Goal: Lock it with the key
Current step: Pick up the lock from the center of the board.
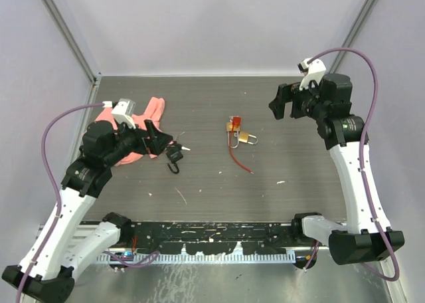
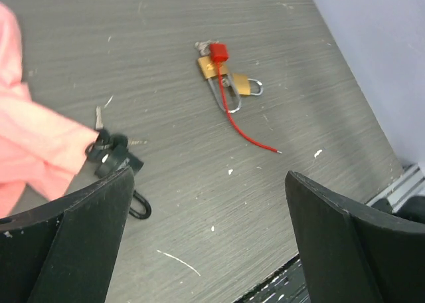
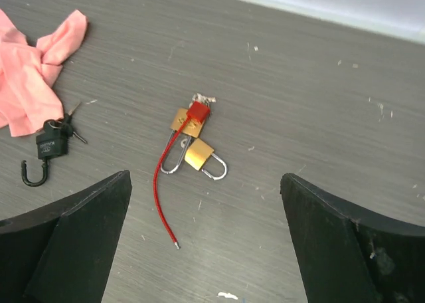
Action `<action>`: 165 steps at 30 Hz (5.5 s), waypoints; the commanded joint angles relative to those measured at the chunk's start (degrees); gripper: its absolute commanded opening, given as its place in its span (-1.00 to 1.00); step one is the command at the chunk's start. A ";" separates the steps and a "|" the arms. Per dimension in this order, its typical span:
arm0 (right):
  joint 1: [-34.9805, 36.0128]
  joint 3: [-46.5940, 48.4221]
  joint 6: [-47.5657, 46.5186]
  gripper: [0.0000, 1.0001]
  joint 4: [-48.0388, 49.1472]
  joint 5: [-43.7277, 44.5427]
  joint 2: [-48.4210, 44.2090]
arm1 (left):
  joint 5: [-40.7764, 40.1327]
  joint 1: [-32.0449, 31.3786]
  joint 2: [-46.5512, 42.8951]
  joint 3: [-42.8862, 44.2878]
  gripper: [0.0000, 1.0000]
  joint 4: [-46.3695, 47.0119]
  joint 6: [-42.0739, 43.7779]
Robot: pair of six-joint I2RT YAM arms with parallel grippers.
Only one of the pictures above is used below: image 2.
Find black padlock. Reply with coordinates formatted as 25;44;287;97
88;145;152;220

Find black-headed key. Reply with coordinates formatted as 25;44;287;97
110;134;148;149

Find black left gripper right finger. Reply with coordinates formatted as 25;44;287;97
285;171;424;302

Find pink cloth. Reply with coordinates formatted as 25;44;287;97
1;5;98;217

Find large brass padlock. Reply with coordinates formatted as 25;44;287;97
197;56;242;114

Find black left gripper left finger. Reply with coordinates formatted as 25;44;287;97
1;168;134;302

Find red cable seal lock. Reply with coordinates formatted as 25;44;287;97
209;43;282;154

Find small brass padlock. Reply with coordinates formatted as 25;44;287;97
232;74;264;96

